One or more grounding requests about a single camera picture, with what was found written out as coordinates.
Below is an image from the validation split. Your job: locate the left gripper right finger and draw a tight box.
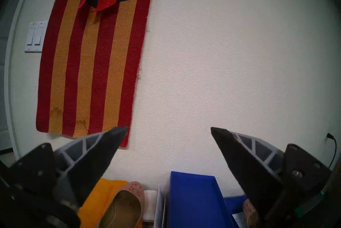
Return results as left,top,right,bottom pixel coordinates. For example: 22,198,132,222
210,127,333,218

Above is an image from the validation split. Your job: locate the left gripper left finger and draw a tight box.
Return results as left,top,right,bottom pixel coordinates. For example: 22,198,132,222
8,126,129,205

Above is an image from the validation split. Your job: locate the tan leather shoe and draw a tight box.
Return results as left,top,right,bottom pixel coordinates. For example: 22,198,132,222
242,198,260,228
96,181,145,228

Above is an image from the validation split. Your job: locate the blue shoe box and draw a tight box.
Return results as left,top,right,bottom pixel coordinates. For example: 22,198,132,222
224,195,249,228

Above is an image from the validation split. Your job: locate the blue shoe box lid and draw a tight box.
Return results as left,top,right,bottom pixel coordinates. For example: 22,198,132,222
168,171,235,228

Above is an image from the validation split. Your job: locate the orange felt cloth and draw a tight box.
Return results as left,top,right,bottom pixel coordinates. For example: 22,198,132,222
77,177,143,228

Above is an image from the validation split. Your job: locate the red yellow striped flag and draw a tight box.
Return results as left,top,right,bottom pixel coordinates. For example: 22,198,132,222
36,0,160,148

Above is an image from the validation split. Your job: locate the white panel door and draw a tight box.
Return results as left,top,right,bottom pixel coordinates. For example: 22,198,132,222
0,0,30,161

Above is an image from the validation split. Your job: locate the white drawstring dust bag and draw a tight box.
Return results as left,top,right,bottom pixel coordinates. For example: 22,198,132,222
143,190,159,228

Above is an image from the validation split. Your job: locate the white light switch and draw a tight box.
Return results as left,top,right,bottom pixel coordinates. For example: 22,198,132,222
24,21,48,53

